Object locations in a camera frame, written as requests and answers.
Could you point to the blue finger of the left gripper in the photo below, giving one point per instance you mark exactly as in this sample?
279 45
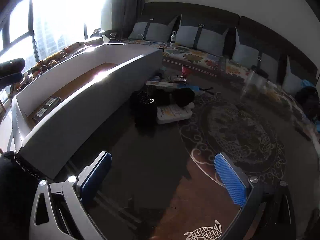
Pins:
10 79

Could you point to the clear plastic jar black lid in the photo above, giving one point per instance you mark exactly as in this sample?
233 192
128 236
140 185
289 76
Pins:
254 84

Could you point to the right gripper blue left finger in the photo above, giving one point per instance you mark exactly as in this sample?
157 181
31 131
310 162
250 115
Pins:
91 177

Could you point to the brown sofa with floral cover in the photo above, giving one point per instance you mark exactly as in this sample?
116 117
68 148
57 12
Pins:
223 68

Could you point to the dark glitter cloth roll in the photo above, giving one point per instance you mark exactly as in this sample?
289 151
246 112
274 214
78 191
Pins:
180 97

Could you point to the grey cushion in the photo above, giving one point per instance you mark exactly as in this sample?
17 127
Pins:
152 30
298 75
202 34
251 51

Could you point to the grey cushion far left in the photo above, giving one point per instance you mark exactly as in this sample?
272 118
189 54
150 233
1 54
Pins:
152 30

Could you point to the red foil pouch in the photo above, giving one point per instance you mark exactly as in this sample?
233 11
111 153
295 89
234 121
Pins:
186 71

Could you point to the black printed cardboard box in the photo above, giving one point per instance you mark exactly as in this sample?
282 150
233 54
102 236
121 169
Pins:
48 106

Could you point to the white cardboard sorting box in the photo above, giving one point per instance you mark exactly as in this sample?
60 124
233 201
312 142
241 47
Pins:
92 86

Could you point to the black lace cloth bundle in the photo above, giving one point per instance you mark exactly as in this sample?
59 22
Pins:
144 113

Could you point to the blue white toothpaste box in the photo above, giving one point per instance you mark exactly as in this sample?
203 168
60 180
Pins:
161 84

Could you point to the grey curtain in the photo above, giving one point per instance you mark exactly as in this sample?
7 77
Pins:
124 14

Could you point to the white pump bottle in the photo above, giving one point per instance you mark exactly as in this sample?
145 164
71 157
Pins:
173 39

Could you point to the grey cushion far right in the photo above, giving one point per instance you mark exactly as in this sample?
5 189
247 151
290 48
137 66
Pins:
298 75

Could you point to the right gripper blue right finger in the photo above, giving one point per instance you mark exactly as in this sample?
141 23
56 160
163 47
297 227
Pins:
234 180

